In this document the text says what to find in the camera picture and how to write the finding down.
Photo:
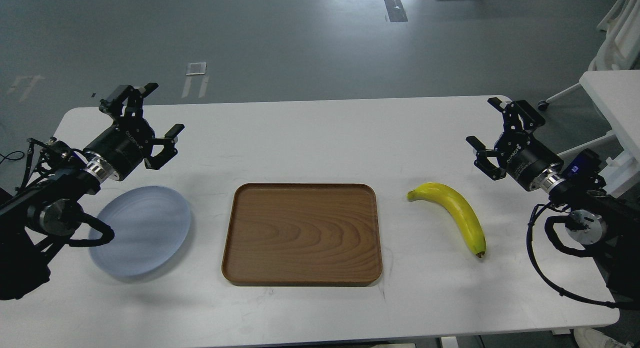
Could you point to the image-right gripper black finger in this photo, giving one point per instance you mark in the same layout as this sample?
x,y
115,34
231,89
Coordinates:
x,y
482,159
519,117

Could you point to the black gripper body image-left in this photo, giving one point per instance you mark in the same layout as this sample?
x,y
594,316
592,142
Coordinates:
x,y
123,146

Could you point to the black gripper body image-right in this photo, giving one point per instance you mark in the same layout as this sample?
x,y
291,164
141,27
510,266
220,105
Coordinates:
x,y
525,158

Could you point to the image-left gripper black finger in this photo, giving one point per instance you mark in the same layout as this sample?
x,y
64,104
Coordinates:
x,y
168,148
126,102

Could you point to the yellow banana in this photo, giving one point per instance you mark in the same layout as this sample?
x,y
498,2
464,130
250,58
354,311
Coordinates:
x,y
459,209

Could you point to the light blue plate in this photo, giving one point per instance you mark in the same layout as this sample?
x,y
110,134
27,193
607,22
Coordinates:
x,y
150,225

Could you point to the brown wooden tray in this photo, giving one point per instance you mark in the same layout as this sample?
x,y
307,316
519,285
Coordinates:
x,y
303,234

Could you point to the white sneaker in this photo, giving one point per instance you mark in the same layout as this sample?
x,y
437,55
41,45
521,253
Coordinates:
x,y
586,337

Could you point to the white chair frame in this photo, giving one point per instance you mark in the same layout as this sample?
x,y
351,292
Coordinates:
x,y
620,49

